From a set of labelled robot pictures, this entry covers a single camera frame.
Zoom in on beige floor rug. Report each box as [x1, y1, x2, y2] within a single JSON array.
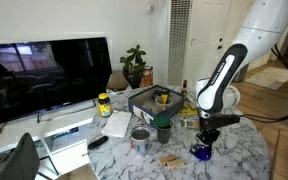
[[245, 67, 288, 90]]

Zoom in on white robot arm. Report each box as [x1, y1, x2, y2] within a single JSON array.
[[196, 0, 288, 146]]

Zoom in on dark blue cardboard box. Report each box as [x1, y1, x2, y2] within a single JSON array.
[[128, 85, 184, 127]]

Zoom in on green toy car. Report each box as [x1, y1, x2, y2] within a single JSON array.
[[190, 144, 202, 154]]

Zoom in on hot sauce bottle red cap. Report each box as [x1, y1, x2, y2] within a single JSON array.
[[181, 80, 187, 95]]

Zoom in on potted green plant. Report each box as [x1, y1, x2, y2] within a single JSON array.
[[120, 45, 146, 89]]

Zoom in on yellow vitamin bottle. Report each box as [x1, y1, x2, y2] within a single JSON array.
[[98, 93, 113, 117]]

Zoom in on black office chair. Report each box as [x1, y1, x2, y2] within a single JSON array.
[[0, 133, 40, 180]]

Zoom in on silver trash can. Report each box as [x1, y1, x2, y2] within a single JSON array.
[[233, 65, 248, 82]]

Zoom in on orange snack box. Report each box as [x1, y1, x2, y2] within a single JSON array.
[[140, 66, 153, 87]]

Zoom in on upper wooden block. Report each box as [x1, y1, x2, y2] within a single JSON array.
[[159, 154, 177, 165]]

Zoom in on blue round lid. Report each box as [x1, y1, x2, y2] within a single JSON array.
[[194, 144, 211, 161]]

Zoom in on wooden block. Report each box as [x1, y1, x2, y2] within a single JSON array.
[[166, 159, 185, 168], [159, 154, 177, 165]]

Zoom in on yellow package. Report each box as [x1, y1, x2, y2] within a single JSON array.
[[178, 104, 197, 116]]

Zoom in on white cup in box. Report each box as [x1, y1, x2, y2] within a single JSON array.
[[155, 96, 174, 111]]

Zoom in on dark cup with green lid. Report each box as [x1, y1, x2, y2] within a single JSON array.
[[154, 115, 172, 144]]

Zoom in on lower wooden block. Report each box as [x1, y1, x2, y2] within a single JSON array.
[[166, 159, 185, 168]]

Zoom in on yellow bottle in box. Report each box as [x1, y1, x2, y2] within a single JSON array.
[[161, 88, 169, 104]]

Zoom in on black remote control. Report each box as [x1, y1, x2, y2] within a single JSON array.
[[88, 136, 108, 150]]

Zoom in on black flat screen television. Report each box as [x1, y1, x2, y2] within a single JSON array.
[[0, 37, 112, 123]]

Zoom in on silver metal tumbler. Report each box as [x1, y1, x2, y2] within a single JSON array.
[[131, 125, 151, 156]]

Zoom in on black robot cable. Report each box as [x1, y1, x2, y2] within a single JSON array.
[[242, 43, 288, 124]]

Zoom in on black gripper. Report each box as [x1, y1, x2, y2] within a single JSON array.
[[196, 114, 241, 151]]

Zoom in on white tv stand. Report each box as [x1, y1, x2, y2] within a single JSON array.
[[0, 100, 98, 179]]

